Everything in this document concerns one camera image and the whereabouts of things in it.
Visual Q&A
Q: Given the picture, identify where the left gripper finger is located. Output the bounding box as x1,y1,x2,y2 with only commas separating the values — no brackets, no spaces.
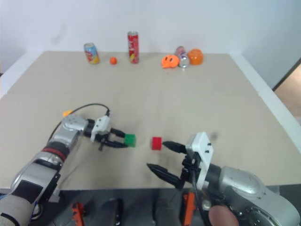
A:
104,139,130,149
110,128,127,138

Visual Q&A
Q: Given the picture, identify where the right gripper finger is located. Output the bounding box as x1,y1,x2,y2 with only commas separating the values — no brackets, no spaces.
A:
162,140,188,155
146,163,184,190

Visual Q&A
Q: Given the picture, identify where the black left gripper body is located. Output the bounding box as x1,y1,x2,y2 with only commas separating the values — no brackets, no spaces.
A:
95,128,114,152

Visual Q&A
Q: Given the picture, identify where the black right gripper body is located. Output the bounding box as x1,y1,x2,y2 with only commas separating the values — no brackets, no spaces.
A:
180,152,201,189

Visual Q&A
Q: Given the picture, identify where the green cube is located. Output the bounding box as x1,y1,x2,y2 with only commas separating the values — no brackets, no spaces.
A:
124,134,137,148

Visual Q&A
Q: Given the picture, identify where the red cube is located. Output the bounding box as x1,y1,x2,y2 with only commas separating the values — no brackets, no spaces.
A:
151,137,163,151

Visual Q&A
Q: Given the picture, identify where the orange and black clamp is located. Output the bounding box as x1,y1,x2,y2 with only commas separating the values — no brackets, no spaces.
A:
71,202,86,226
182,192,196,226

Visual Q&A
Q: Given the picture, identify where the yellow and blue drink can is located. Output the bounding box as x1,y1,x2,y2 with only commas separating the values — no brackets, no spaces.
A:
84,42,100,65

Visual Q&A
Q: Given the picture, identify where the orange smiley face toy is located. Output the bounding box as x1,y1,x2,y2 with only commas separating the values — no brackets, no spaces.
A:
161,55,180,69

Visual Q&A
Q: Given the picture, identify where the tall red drink can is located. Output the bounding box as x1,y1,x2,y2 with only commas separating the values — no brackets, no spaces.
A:
127,31,140,64

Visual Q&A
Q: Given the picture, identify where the silver and pink drink can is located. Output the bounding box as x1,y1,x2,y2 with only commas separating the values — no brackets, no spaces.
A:
175,46,190,69

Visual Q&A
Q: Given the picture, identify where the orange pumpkin toy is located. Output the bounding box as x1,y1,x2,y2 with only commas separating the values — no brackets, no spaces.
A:
187,48,204,65

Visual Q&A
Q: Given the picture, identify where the brown wooden panel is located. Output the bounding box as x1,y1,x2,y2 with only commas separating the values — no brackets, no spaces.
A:
272,57,301,118

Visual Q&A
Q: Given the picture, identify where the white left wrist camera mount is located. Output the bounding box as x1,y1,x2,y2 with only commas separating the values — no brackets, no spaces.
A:
90,115,112,143

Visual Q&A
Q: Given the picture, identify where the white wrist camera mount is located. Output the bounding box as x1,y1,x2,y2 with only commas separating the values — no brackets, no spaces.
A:
90,115,112,143
185,131,214,189

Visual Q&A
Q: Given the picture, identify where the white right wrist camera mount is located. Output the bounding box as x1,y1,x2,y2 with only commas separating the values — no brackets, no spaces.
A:
185,131,214,189

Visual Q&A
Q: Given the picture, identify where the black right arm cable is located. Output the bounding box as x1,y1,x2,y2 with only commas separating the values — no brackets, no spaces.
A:
189,164,212,226

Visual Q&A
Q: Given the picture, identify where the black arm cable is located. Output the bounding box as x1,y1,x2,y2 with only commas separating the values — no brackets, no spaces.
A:
189,164,212,226
48,103,111,142

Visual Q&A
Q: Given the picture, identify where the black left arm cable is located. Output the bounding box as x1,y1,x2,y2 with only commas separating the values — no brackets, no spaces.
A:
48,103,111,142

